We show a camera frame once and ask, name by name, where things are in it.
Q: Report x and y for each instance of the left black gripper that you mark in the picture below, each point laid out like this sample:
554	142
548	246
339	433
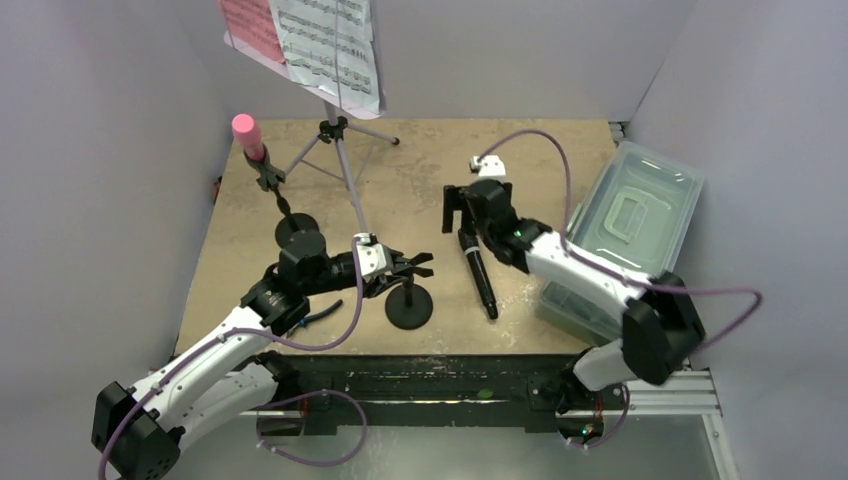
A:
376	283

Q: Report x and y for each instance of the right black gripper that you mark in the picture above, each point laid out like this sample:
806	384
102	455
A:
460	196

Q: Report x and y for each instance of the black microphone stand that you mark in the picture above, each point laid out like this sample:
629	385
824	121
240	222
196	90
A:
409	306
285	212

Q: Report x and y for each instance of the black marker pen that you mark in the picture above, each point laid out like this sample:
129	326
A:
469	244

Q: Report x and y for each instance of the lilac music stand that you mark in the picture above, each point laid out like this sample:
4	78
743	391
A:
332	130

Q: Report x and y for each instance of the white sheet music page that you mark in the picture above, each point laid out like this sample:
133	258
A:
329	46

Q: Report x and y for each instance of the pink toy microphone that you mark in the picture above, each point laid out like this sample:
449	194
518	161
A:
247	132

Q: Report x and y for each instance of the pink sheet music page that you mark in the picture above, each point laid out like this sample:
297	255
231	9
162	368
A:
251	21

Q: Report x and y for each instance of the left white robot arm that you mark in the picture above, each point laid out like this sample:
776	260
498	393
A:
142	430

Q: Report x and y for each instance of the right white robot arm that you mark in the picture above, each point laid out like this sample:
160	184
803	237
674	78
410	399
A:
659	324

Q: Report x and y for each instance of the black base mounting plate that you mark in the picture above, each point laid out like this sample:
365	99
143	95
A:
530	392

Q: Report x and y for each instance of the clear plastic storage box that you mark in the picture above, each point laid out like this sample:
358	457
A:
635	216

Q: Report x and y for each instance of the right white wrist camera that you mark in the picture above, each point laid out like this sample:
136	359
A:
489	167

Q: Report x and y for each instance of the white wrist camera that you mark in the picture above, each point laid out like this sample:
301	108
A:
373	256
489	167

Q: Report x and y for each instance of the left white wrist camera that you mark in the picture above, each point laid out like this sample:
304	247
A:
373	256

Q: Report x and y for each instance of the blue handled pliers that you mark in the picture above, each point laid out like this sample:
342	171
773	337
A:
321	314

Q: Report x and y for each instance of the aluminium rail frame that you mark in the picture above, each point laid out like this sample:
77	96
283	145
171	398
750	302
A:
684	392

